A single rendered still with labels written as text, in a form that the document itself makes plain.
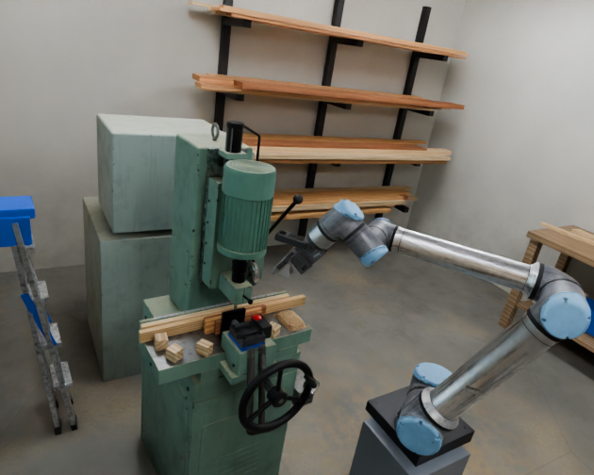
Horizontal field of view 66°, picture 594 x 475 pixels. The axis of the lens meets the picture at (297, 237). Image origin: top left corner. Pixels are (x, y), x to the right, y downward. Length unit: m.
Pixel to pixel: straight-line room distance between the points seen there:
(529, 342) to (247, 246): 0.89
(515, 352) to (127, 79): 3.12
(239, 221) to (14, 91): 2.44
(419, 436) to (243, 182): 0.99
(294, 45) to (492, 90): 1.99
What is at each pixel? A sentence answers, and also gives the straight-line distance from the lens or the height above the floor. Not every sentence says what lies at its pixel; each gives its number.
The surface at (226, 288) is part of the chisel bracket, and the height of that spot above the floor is 1.03.
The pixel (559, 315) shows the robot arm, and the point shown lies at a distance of 1.40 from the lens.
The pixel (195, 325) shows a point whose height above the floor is 0.92.
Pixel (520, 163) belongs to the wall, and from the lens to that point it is 4.71.
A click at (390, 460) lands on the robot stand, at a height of 0.52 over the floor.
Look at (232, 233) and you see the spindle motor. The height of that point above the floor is 1.29.
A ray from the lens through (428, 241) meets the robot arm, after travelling 1.52.
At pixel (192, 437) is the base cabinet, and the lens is 1.82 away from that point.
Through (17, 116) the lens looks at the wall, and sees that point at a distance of 3.70.
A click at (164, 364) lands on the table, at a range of 1.57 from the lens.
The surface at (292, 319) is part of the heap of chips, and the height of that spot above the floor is 0.93.
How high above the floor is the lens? 1.89
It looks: 23 degrees down
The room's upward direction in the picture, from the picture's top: 9 degrees clockwise
